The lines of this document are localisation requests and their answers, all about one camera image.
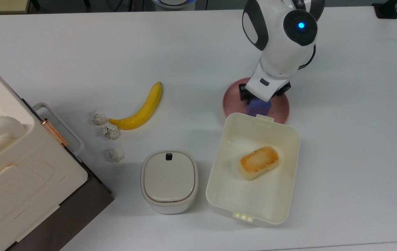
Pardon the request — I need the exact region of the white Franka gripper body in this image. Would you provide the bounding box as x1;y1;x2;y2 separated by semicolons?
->
245;60;292;102

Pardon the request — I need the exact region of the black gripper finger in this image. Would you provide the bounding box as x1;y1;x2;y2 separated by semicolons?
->
274;81;292;98
238;83;255;105

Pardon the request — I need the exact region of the pink round plate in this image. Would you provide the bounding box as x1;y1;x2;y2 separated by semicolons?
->
222;77;290;125

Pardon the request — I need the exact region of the purple cube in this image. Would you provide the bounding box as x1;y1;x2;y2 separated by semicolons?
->
245;97;272;117

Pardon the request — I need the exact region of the cream plastic box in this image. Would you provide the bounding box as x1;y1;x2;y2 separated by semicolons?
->
205;112;301;227

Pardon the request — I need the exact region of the toasted bread piece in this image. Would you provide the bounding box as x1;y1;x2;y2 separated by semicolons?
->
238;145;280;181

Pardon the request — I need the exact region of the yellow banana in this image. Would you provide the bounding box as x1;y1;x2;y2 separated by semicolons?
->
108;81;163;131

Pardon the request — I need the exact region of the white lidded bin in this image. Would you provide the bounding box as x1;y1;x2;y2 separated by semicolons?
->
140;150;199;214

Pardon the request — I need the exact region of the black table clamp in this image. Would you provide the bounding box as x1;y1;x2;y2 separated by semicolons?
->
372;0;397;20

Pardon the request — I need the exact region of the crumpled white paper ball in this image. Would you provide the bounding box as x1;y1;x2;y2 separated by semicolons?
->
91;110;108;126
108;147;125;163
102;124;121;140

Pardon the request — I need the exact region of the copper oven latch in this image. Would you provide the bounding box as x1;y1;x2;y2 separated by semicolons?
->
40;118;69;148

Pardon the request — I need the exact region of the large cream storage crate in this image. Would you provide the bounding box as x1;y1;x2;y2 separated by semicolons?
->
0;52;115;251

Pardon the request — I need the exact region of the robot base with blue ring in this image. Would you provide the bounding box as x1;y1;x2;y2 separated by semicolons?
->
151;0;197;10

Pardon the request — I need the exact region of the white oven door handle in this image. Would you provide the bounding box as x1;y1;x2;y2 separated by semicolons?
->
32;102;85;157

